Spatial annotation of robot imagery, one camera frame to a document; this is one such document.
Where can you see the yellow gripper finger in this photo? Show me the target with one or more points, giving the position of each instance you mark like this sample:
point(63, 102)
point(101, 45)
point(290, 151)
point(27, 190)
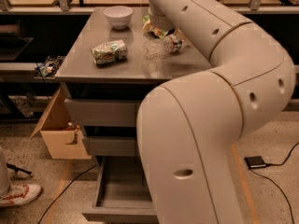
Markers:
point(180, 35)

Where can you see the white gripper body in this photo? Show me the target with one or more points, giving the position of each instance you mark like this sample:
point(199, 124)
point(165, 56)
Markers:
point(161, 22)

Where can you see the clear plastic water bottle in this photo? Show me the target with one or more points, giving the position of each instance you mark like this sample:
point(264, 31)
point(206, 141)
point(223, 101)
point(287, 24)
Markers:
point(161, 46)

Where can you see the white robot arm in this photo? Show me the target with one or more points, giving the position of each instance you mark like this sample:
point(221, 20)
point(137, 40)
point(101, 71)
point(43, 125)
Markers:
point(186, 125)

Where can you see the grey drawer cabinet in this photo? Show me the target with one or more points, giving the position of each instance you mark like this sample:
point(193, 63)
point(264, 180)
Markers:
point(129, 79)

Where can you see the grey top drawer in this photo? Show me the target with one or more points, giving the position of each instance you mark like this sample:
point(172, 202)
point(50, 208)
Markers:
point(107, 113)

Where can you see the grey middle drawer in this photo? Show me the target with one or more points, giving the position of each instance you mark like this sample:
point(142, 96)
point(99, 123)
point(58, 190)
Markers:
point(110, 146)

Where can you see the grey open bottom drawer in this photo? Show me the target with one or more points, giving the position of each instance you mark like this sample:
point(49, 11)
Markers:
point(122, 195)

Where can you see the green chip bag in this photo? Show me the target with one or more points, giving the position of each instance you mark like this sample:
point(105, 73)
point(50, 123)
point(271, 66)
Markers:
point(148, 27)

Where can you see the white bowl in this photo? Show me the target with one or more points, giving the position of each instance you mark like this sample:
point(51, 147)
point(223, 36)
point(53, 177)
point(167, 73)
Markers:
point(118, 16)

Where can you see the crushed green white can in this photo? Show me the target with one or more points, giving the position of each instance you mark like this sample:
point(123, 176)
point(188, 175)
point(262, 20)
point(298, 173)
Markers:
point(109, 52)

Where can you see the black foot pedal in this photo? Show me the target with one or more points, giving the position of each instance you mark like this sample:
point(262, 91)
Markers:
point(255, 162)

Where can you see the cardboard box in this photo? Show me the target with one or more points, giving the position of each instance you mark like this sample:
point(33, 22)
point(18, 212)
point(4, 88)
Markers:
point(62, 137)

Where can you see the grey side shelf left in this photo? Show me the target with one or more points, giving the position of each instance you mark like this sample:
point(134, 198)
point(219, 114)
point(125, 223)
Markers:
point(22, 72)

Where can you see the black object on floor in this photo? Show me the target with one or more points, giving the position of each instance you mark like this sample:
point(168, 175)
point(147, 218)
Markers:
point(17, 169)

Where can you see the white red sneaker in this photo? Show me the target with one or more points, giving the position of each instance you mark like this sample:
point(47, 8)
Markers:
point(19, 195)

